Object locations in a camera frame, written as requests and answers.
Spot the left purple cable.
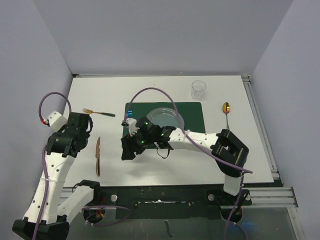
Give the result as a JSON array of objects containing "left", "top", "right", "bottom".
[{"left": 31, "top": 92, "right": 132, "bottom": 240}]

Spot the teal round plate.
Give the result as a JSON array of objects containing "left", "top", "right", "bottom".
[{"left": 146, "top": 107, "right": 185, "bottom": 129}]

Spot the purple cable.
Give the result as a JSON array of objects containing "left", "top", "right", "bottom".
[
  {"left": 31, "top": 92, "right": 132, "bottom": 240},
  {"left": 122, "top": 87, "right": 253, "bottom": 240}
]

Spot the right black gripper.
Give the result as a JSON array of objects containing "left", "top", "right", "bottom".
[{"left": 122, "top": 128, "right": 155, "bottom": 159}]

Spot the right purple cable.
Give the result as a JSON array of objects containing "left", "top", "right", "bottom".
[{"left": 122, "top": 87, "right": 253, "bottom": 240}]

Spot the gold fork green handle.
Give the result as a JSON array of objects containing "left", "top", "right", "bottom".
[{"left": 82, "top": 108, "right": 116, "bottom": 117}]

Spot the blue plastic spoon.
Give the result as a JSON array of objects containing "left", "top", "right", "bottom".
[{"left": 127, "top": 110, "right": 133, "bottom": 118}]

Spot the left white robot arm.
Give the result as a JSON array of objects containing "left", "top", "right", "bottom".
[{"left": 12, "top": 112, "right": 102, "bottom": 240}]

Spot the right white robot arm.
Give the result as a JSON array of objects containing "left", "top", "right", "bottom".
[{"left": 121, "top": 117, "right": 251, "bottom": 205}]

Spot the copper knife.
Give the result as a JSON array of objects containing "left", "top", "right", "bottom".
[{"left": 95, "top": 136, "right": 101, "bottom": 177}]

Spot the clear plastic cup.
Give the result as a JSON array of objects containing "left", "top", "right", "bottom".
[{"left": 191, "top": 80, "right": 207, "bottom": 100}]

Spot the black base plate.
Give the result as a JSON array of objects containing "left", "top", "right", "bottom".
[{"left": 83, "top": 184, "right": 252, "bottom": 224}]

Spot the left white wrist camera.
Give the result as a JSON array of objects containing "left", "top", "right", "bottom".
[{"left": 44, "top": 111, "right": 67, "bottom": 132}]

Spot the gold iridescent spoon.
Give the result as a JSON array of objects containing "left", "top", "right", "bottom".
[{"left": 222, "top": 102, "right": 231, "bottom": 130}]

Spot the dark green placemat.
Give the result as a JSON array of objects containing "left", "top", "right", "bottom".
[{"left": 125, "top": 102, "right": 206, "bottom": 133}]

